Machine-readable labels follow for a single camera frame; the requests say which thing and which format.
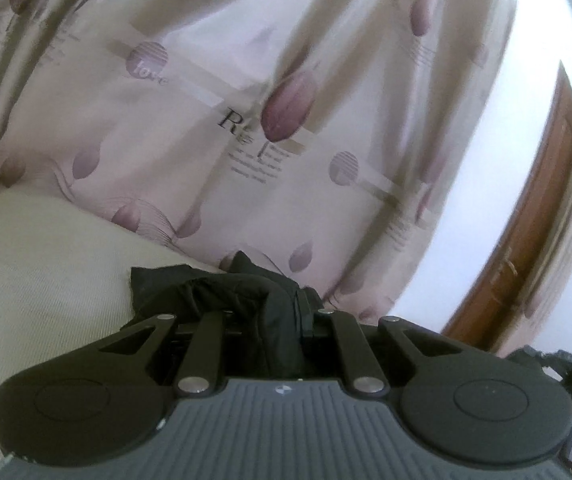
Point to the black garment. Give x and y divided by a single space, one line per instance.
246 292

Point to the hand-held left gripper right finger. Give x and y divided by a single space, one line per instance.
342 347

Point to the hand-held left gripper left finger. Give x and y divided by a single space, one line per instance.
204 342

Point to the tulip print curtain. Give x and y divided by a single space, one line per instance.
205 110

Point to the brown wooden door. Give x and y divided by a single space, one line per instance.
526 240

